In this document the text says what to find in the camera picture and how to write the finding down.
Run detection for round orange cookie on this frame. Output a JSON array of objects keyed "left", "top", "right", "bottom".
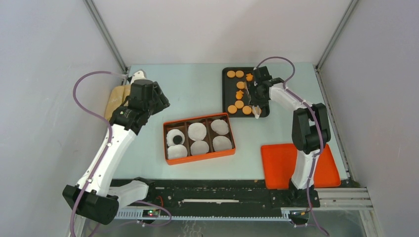
[
  {"left": 235, "top": 70, "right": 245, "bottom": 78},
  {"left": 242, "top": 106, "right": 252, "bottom": 115},
  {"left": 234, "top": 100, "right": 244, "bottom": 109},
  {"left": 227, "top": 105, "right": 238, "bottom": 114},
  {"left": 236, "top": 81, "right": 246, "bottom": 90},
  {"left": 226, "top": 71, "right": 236, "bottom": 78}
]

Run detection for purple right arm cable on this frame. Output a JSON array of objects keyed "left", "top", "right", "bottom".
[{"left": 255, "top": 56, "right": 330, "bottom": 237}]

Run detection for white paper cup liner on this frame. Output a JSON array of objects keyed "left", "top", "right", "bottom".
[
  {"left": 212, "top": 136, "right": 233, "bottom": 152},
  {"left": 168, "top": 144, "right": 188, "bottom": 159},
  {"left": 188, "top": 122, "right": 207, "bottom": 141},
  {"left": 210, "top": 119, "right": 229, "bottom": 135},
  {"left": 166, "top": 129, "right": 185, "bottom": 147},
  {"left": 190, "top": 140, "right": 210, "bottom": 156}
]

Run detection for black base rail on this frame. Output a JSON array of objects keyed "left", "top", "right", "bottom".
[{"left": 108, "top": 178, "right": 322, "bottom": 219}]

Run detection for orange cookie box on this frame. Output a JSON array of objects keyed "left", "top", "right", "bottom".
[{"left": 163, "top": 113, "right": 236, "bottom": 165}]

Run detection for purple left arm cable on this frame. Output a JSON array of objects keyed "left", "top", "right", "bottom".
[{"left": 69, "top": 70, "right": 172, "bottom": 237}]

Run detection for black sandwich cookie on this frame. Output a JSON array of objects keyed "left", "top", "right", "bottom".
[{"left": 172, "top": 135, "right": 184, "bottom": 145}]

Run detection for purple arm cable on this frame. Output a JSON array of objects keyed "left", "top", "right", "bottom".
[
  {"left": 255, "top": 56, "right": 330, "bottom": 237},
  {"left": 69, "top": 70, "right": 172, "bottom": 237}
]

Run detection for star orange cookie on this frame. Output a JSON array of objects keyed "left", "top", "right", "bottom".
[{"left": 235, "top": 90, "right": 244, "bottom": 100}]

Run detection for yellow cloth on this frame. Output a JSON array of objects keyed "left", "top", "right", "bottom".
[{"left": 104, "top": 85, "right": 130, "bottom": 121}]

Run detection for black cookie tray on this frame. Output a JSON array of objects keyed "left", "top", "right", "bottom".
[{"left": 221, "top": 67, "right": 253, "bottom": 118}]

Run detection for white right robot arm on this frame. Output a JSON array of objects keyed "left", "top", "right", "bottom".
[{"left": 247, "top": 66, "right": 331, "bottom": 206}]

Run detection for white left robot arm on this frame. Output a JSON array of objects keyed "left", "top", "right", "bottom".
[{"left": 62, "top": 79, "right": 170, "bottom": 225}]

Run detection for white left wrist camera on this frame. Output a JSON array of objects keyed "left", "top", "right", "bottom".
[{"left": 127, "top": 70, "right": 147, "bottom": 84}]

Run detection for metal tongs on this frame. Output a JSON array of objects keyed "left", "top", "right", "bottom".
[{"left": 246, "top": 88, "right": 261, "bottom": 119}]

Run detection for orange box lid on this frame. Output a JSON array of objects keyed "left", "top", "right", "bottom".
[{"left": 260, "top": 144, "right": 340, "bottom": 190}]

